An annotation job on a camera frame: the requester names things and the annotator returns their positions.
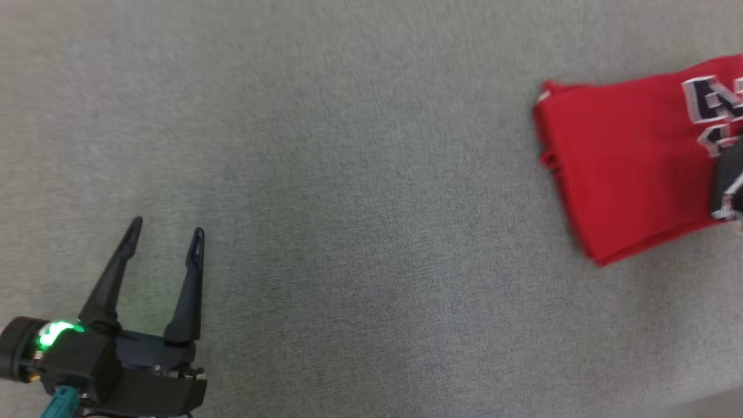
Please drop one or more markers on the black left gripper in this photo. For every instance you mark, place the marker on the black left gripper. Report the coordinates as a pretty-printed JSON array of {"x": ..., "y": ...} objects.
[{"x": 127, "y": 377}]

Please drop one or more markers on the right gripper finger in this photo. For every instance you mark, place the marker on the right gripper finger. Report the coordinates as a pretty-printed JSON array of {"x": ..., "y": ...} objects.
[{"x": 730, "y": 174}]

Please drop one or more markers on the red white sports jersey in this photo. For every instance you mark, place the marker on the red white sports jersey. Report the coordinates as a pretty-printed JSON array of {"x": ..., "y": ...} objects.
[{"x": 627, "y": 162}]

